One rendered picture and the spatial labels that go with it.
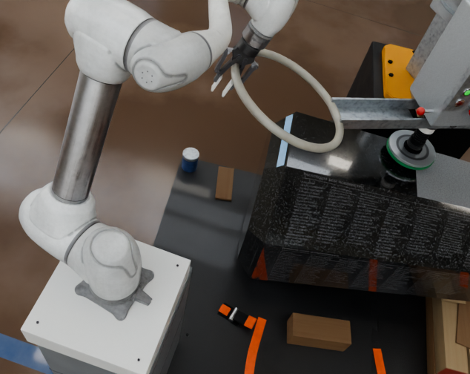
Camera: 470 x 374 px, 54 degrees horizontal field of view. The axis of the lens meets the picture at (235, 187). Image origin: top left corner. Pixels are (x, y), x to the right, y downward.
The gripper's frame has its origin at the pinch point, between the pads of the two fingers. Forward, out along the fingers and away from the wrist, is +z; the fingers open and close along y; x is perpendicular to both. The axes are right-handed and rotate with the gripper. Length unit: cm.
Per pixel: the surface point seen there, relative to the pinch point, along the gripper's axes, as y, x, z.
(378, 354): 140, -35, 77
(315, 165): 55, 5, 16
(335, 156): 64, 11, 12
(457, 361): 164, -42, 49
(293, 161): 46, 5, 20
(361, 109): 56, 13, -12
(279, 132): 17.6, -24.0, -9.9
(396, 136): 87, 23, -4
